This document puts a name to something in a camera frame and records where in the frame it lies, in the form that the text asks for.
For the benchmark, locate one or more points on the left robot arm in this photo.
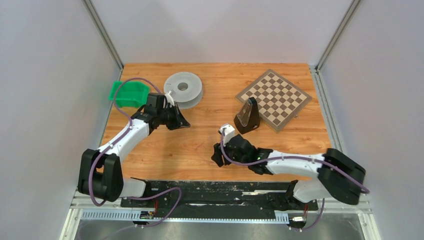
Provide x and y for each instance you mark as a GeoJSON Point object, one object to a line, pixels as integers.
{"type": "Point", "coordinates": [101, 175]}

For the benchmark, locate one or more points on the grey cable spool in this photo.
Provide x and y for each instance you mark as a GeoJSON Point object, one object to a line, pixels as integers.
{"type": "Point", "coordinates": [186, 89]}

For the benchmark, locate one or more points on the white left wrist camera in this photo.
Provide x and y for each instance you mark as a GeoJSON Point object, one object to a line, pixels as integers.
{"type": "Point", "coordinates": [169, 97]}

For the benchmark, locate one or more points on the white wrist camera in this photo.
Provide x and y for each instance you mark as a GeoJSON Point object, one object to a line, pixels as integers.
{"type": "Point", "coordinates": [169, 97]}
{"type": "Point", "coordinates": [227, 132]}

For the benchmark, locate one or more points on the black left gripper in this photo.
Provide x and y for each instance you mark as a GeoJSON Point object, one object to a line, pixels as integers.
{"type": "Point", "coordinates": [180, 121]}

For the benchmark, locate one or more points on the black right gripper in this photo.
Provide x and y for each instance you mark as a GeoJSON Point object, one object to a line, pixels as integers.
{"type": "Point", "coordinates": [217, 157]}

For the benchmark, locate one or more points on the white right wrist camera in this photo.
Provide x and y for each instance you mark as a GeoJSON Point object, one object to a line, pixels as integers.
{"type": "Point", "coordinates": [227, 132]}

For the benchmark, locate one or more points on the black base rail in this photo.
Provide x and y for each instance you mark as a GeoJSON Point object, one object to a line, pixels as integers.
{"type": "Point", "coordinates": [220, 200]}

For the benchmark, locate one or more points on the wooden chessboard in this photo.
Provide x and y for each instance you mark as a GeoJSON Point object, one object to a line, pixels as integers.
{"type": "Point", "coordinates": [278, 99]}

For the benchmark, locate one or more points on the green plastic bin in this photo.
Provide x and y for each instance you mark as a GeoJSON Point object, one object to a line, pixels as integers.
{"type": "Point", "coordinates": [132, 94]}

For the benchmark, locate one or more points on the black metronome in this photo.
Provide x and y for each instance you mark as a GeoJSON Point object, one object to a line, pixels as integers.
{"type": "Point", "coordinates": [248, 118]}

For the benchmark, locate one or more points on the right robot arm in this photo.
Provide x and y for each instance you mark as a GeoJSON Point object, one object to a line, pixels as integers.
{"type": "Point", "coordinates": [331, 174]}

